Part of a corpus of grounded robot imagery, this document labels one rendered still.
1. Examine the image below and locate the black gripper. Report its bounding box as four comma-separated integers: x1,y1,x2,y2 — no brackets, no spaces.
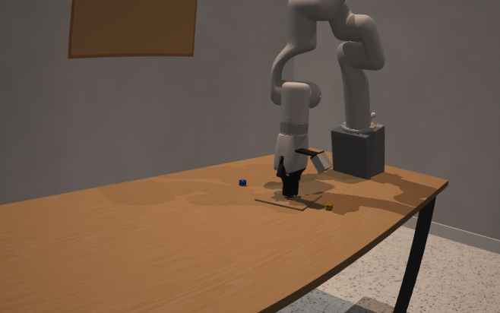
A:
274,132,309,198

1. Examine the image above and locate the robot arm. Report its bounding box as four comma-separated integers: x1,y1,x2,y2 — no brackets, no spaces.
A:
271,0,385,134

